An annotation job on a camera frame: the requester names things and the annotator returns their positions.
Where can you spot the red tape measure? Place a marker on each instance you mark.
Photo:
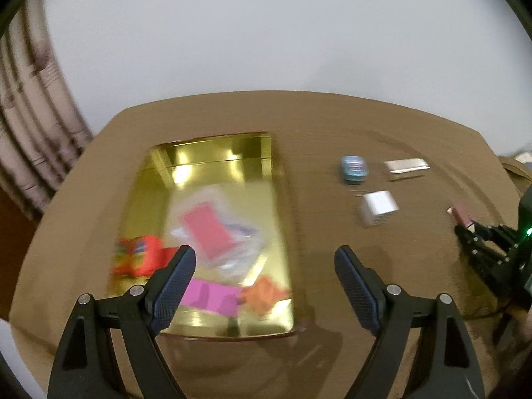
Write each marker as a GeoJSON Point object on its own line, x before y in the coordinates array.
{"type": "Point", "coordinates": [138, 257]}

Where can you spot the red flat block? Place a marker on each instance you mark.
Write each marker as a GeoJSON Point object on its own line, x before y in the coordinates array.
{"type": "Point", "coordinates": [166, 255]}

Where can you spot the patterned beige curtain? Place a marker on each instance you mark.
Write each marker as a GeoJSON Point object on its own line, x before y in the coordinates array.
{"type": "Point", "coordinates": [43, 134]}

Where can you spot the brown tablecloth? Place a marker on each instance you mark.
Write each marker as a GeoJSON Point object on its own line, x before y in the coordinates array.
{"type": "Point", "coordinates": [416, 247]}

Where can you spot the clear box with blue label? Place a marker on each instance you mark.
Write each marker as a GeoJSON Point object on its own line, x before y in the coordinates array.
{"type": "Point", "coordinates": [246, 244]}

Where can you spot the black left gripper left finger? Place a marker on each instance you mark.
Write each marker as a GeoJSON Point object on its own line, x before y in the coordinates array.
{"type": "Point", "coordinates": [85, 364]}

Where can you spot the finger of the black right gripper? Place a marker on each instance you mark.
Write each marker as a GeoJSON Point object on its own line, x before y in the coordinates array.
{"type": "Point", "coordinates": [484, 260]}
{"type": "Point", "coordinates": [499, 234]}

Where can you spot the dark wooden door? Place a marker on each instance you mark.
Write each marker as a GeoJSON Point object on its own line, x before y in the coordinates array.
{"type": "Point", "coordinates": [17, 230]}

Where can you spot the pink lipstick tube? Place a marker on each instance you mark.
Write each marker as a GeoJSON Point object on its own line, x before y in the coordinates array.
{"type": "Point", "coordinates": [461, 216]}

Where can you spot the teal small tape measure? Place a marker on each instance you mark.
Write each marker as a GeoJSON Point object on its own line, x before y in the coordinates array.
{"type": "Point", "coordinates": [354, 169]}

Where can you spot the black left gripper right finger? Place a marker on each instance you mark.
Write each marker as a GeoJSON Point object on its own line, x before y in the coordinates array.
{"type": "Point", "coordinates": [445, 364]}

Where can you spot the silver metallic rectangular case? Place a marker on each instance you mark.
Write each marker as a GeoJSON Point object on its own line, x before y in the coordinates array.
{"type": "Point", "coordinates": [404, 169]}

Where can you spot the clear box with red insert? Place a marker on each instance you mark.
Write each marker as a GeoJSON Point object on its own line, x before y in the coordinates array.
{"type": "Point", "coordinates": [196, 220]}

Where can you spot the white patterned cube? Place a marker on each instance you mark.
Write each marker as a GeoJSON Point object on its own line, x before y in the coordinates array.
{"type": "Point", "coordinates": [376, 207]}

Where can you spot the pink rectangular block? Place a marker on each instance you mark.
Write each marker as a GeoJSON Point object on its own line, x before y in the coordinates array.
{"type": "Point", "coordinates": [212, 297]}

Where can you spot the gold toffee tin box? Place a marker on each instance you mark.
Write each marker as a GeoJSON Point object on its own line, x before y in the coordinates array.
{"type": "Point", "coordinates": [250, 173]}

